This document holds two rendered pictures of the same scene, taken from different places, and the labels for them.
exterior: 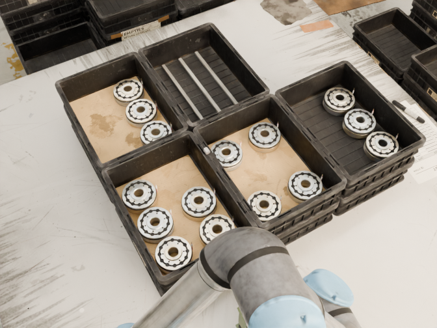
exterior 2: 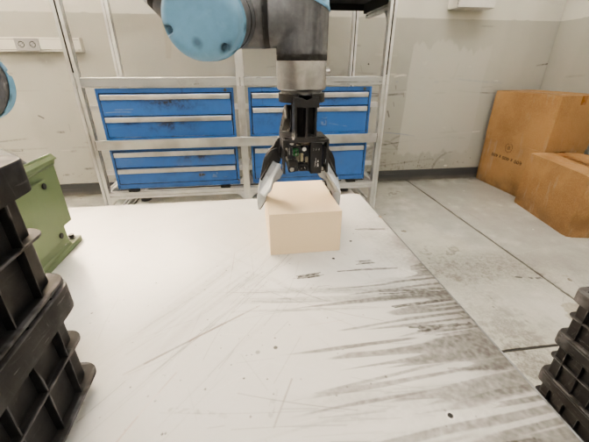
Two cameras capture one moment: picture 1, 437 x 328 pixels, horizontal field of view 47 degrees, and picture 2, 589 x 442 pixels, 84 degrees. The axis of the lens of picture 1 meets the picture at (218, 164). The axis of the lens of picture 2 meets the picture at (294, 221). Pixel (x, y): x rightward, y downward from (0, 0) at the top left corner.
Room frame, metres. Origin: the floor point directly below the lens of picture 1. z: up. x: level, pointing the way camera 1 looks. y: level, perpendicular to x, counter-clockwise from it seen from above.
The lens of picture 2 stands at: (0.63, 0.42, 0.99)
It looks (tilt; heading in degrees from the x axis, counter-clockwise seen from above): 26 degrees down; 200
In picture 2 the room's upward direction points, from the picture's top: straight up
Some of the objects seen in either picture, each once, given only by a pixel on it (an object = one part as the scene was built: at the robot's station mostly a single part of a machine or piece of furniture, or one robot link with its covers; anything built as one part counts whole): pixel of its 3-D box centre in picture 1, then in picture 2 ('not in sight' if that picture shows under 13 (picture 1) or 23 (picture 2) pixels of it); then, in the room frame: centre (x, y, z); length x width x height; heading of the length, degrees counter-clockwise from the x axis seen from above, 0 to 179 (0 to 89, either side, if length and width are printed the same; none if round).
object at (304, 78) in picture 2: not in sight; (303, 77); (0.12, 0.25, 0.97); 0.08 x 0.08 x 0.05
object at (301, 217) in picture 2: not in sight; (298, 213); (0.10, 0.24, 0.74); 0.16 x 0.12 x 0.07; 28
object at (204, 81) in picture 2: not in sight; (239, 81); (-1.12, -0.54, 0.91); 1.70 x 0.10 x 0.05; 118
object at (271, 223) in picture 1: (266, 157); not in sight; (0.86, -0.14, 0.92); 0.40 x 0.30 x 0.02; 29
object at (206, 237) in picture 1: (217, 230); not in sight; (0.65, 0.01, 0.86); 0.10 x 0.10 x 0.01
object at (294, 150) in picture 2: not in sight; (301, 132); (0.12, 0.25, 0.89); 0.09 x 0.08 x 0.12; 28
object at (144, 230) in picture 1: (155, 222); not in sight; (0.68, 0.18, 0.86); 0.10 x 0.10 x 0.01
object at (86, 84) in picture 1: (122, 117); not in sight; (1.06, 0.31, 0.87); 0.40 x 0.30 x 0.11; 29
